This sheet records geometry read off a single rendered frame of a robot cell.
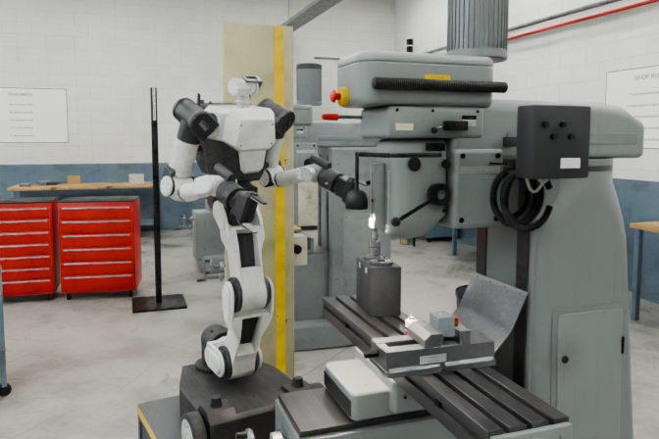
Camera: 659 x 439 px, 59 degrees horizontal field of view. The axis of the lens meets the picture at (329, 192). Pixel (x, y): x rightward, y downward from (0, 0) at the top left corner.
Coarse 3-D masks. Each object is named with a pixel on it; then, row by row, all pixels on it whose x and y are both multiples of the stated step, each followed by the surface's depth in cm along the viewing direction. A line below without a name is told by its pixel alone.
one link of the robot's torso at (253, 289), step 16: (224, 208) 237; (224, 224) 234; (256, 224) 243; (224, 240) 237; (240, 240) 238; (256, 240) 237; (240, 256) 237; (256, 256) 238; (240, 272) 230; (256, 272) 234; (240, 288) 228; (256, 288) 231; (240, 304) 228; (256, 304) 232
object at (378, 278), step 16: (368, 256) 231; (384, 256) 231; (368, 272) 219; (384, 272) 217; (400, 272) 218; (368, 288) 220; (384, 288) 218; (400, 288) 219; (368, 304) 220; (384, 304) 218; (400, 304) 220
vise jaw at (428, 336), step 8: (424, 320) 178; (408, 328) 176; (416, 328) 173; (424, 328) 171; (432, 328) 171; (416, 336) 171; (424, 336) 167; (432, 336) 166; (440, 336) 167; (424, 344) 166; (432, 344) 166; (440, 344) 167
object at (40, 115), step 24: (624, 72) 627; (648, 72) 598; (0, 96) 941; (24, 96) 952; (48, 96) 964; (624, 96) 628; (648, 96) 598; (0, 120) 944; (24, 120) 955; (48, 120) 967; (648, 120) 599; (648, 144) 600
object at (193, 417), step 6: (186, 414) 219; (192, 414) 219; (198, 414) 219; (186, 420) 218; (192, 420) 215; (198, 420) 215; (180, 426) 226; (186, 426) 223; (192, 426) 213; (198, 426) 213; (204, 426) 214; (180, 432) 226; (186, 432) 223; (192, 432) 212; (198, 432) 212; (204, 432) 213; (186, 438) 223; (192, 438) 212; (198, 438) 211; (204, 438) 212
